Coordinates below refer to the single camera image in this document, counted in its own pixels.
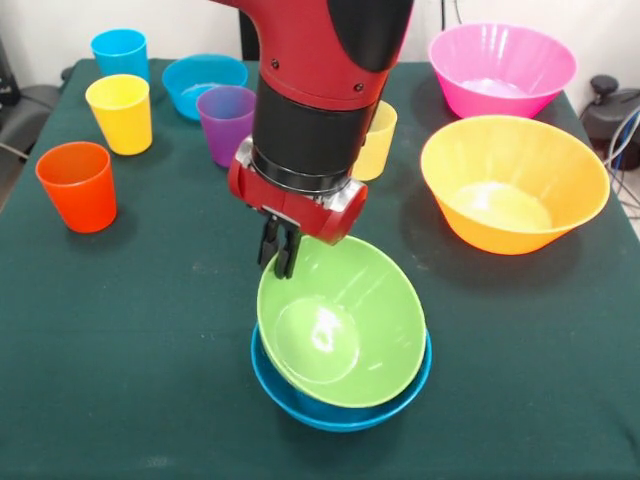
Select purple cup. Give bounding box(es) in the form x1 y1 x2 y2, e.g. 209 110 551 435
195 84 258 168

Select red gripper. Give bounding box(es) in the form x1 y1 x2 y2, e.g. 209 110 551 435
227 134 370 280

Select blue cup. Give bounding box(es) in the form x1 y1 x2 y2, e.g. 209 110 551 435
90 28 150 84

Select orange bowl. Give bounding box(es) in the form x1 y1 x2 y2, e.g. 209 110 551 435
419 114 612 256

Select tangle of floor cables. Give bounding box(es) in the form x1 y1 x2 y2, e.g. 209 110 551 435
602 107 640 221

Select black wall cables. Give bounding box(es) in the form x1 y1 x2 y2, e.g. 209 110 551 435
438 0 464 27

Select pink bowl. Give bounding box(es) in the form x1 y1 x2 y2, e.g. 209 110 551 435
427 22 578 121

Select small blue bowl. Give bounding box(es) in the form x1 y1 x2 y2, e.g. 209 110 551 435
161 53 250 122

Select large blue bowl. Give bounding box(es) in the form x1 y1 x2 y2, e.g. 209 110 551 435
249 322 434 434

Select green bowl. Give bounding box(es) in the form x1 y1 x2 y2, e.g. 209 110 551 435
256 234 428 409

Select red cup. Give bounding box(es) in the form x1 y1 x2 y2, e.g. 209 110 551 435
34 141 118 235

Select dark green tablecloth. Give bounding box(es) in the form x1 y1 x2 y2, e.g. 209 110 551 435
0 57 640 480

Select pale translucent yellow cup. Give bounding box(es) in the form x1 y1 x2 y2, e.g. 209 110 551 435
352 100 399 182

